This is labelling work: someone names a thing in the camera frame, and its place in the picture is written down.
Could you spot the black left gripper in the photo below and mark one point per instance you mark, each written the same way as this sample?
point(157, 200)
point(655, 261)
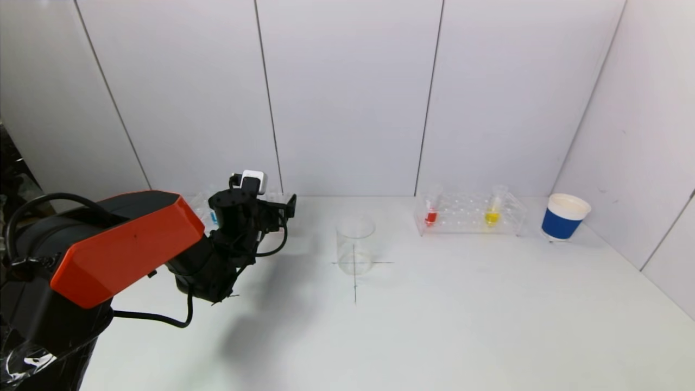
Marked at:
point(291, 206)

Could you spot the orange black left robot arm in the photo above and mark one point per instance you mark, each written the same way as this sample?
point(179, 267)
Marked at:
point(125, 244)

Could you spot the clear glass beaker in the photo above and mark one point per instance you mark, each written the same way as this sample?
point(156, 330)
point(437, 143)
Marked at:
point(355, 244)

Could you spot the test tube with blue liquid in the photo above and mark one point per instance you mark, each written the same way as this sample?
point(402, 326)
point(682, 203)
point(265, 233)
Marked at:
point(213, 218)

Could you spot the clear acrylic test tube rack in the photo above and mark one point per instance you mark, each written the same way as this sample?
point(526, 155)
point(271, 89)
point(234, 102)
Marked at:
point(461, 214)
point(200, 205)

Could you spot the test tube with red liquid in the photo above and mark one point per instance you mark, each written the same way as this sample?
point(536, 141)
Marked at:
point(431, 217)

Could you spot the test tube with yellow liquid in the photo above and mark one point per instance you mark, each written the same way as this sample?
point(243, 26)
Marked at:
point(492, 217)

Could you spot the blue white paper cup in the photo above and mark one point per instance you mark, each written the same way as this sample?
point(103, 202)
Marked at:
point(562, 222)

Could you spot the black metal stand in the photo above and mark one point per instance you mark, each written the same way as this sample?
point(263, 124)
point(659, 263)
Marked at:
point(11, 163)

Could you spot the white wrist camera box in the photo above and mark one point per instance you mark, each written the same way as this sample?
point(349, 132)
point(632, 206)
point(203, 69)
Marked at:
point(255, 179)

